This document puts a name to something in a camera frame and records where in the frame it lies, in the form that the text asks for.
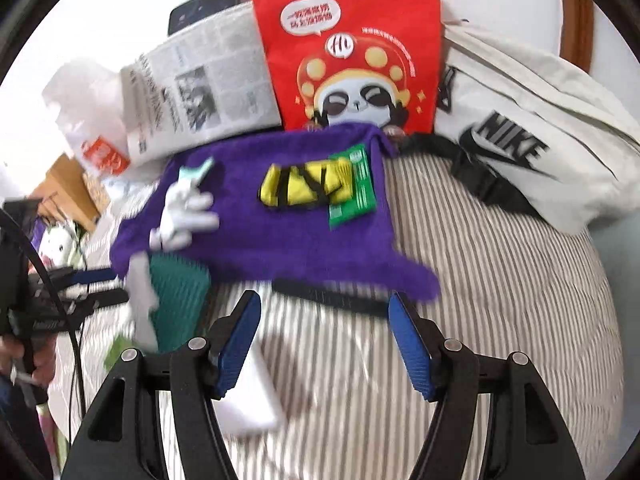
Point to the light green plastic packet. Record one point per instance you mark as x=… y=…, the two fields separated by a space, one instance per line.
x=116 y=355

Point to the white sponge block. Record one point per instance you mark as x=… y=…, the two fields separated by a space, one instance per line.
x=255 y=400

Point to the purple towel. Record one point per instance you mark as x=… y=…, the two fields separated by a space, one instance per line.
x=280 y=245

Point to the white plastic shopping bag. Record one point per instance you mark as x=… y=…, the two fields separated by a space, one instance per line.
x=85 y=110

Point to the white waist bag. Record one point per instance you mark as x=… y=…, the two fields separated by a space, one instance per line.
x=550 y=125

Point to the person's left hand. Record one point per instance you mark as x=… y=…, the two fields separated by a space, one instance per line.
x=40 y=355

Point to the grey striped quilt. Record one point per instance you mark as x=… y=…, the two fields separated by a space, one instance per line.
x=475 y=285

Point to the teal striped cleaning cloth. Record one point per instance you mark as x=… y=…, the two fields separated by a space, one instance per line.
x=180 y=300

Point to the folded newspaper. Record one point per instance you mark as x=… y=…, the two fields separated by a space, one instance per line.
x=200 y=85

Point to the red paper bag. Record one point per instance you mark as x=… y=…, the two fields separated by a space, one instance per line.
x=350 y=20

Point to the wooden door frame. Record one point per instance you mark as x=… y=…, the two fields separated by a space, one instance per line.
x=577 y=20

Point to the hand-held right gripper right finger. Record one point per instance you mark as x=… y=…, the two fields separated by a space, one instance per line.
x=412 y=350

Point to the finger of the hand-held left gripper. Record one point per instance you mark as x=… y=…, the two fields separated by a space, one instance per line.
x=100 y=301
x=85 y=276

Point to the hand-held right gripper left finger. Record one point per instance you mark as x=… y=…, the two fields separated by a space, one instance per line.
x=237 y=345

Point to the white rubber glove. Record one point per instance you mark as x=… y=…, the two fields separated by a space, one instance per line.
x=185 y=220

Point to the black smartphone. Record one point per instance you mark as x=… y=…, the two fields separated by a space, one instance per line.
x=200 y=7

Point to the green printed packet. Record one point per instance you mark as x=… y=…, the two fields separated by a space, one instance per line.
x=360 y=195

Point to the white spotted pillow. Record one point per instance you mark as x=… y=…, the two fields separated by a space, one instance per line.
x=57 y=245

